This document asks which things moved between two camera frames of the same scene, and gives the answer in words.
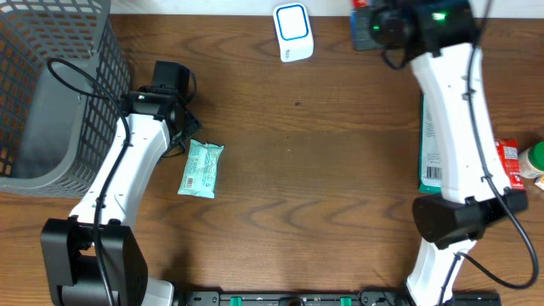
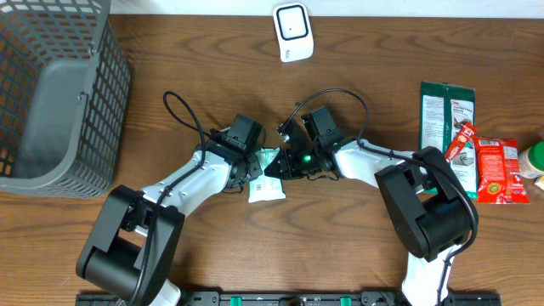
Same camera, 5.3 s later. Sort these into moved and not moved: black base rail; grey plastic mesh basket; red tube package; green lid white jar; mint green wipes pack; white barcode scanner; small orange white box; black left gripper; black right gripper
Moved: mint green wipes pack; black left gripper; black right gripper; red tube package
Not moved: grey plastic mesh basket; white barcode scanner; small orange white box; green lid white jar; black base rail
